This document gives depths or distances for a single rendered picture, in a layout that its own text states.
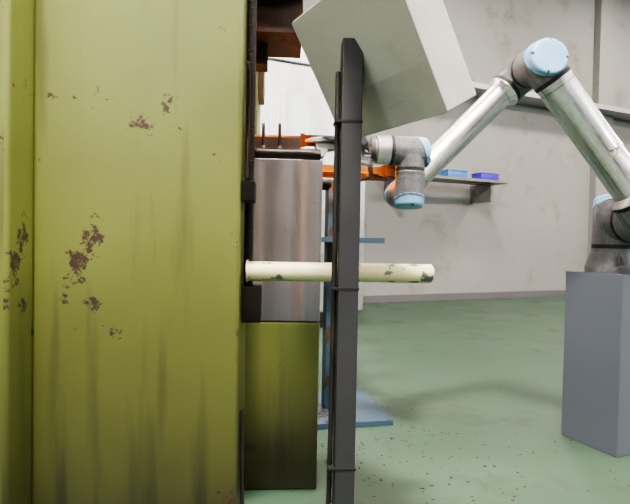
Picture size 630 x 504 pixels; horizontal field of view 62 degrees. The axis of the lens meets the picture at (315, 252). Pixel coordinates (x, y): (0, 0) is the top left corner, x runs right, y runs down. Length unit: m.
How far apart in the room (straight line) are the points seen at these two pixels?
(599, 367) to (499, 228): 5.08
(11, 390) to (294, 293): 0.69
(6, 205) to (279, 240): 0.65
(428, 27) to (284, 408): 1.02
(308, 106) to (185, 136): 3.00
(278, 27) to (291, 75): 2.58
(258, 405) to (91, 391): 0.47
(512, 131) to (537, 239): 1.45
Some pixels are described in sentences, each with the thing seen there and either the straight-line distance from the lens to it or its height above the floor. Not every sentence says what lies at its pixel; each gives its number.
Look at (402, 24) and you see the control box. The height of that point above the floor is 1.06.
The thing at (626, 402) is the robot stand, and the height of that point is 0.18.
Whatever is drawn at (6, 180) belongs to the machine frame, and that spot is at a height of 0.80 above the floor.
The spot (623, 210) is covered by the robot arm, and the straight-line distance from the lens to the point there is 1.89.
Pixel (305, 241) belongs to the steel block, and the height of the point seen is 0.69.
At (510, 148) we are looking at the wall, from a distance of 7.21.
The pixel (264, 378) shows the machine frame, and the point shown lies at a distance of 1.48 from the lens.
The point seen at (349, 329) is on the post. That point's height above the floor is 0.52.
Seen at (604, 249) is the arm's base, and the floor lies 0.68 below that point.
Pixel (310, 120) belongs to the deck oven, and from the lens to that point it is 4.12.
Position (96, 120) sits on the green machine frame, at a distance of 1.23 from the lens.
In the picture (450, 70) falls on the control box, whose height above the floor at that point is 0.99.
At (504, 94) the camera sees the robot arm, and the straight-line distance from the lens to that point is 1.89.
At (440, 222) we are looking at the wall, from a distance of 6.42.
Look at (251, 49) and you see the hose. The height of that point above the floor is 1.14.
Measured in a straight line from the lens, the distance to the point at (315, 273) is 1.20.
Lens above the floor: 0.69
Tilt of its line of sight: 1 degrees down
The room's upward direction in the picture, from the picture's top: 1 degrees clockwise
